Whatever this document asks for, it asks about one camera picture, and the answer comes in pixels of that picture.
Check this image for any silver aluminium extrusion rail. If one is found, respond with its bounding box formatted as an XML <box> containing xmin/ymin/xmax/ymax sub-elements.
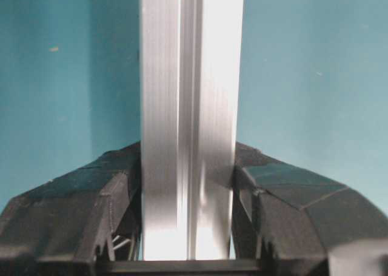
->
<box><xmin>140</xmin><ymin>0</ymin><xmax>244</xmax><ymax>260</ymax></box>

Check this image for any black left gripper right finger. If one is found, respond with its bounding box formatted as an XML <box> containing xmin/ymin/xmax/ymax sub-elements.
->
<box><xmin>232</xmin><ymin>143</ymin><xmax>387</xmax><ymax>275</ymax></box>

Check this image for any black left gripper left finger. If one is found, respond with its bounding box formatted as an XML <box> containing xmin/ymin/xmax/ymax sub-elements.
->
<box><xmin>1</xmin><ymin>143</ymin><xmax>141</xmax><ymax>275</ymax></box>

